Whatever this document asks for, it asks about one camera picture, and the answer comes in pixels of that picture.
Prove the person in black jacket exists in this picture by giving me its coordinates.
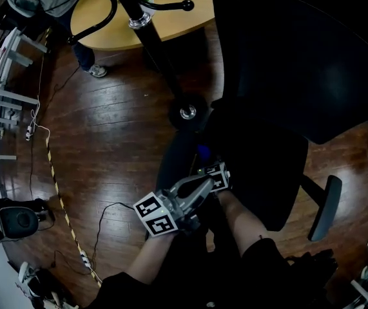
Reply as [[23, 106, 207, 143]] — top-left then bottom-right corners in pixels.
[[85, 201, 339, 309]]

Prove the person's right forearm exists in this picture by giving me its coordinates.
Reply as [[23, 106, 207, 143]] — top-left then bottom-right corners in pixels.
[[217, 189, 270, 258]]

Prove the person's left forearm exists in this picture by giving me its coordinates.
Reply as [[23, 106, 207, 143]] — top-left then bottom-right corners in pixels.
[[126, 231, 179, 285]]

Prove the black floor cable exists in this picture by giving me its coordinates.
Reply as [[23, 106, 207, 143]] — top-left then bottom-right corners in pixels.
[[92, 201, 137, 270]]

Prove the white floor cable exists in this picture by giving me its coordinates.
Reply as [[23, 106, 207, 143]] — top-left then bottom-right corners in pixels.
[[24, 100, 52, 142]]

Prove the round wooden table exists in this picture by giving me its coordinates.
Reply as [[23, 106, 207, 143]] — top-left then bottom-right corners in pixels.
[[70, 0, 226, 52]]

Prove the black bag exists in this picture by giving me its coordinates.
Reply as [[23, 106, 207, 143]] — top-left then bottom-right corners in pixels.
[[286, 248, 340, 290]]

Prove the black coat rack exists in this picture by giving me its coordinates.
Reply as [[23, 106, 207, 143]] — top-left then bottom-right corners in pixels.
[[66, 0, 209, 132]]

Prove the black office chair seat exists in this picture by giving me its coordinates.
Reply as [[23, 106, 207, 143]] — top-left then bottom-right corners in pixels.
[[202, 108, 309, 232]]

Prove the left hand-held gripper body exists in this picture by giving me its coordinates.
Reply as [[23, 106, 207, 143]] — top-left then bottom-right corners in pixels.
[[133, 188, 204, 238]]

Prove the black office chair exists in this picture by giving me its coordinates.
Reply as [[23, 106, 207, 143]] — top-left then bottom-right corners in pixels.
[[212, 0, 368, 145]]

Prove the blue cloth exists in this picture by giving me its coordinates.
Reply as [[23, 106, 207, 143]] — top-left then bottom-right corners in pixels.
[[196, 144, 211, 161]]

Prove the black white round device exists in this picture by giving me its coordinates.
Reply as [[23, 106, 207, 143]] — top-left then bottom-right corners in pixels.
[[0, 197, 56, 243]]

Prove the yellow black floor tape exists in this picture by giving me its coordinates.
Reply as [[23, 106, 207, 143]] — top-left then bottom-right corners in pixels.
[[43, 133, 104, 288]]

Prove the white power strip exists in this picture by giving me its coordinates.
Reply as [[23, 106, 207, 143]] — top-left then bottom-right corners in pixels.
[[79, 249, 93, 269]]

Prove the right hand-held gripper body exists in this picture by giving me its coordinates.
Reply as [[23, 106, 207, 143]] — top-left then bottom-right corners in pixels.
[[199, 162, 233, 193]]

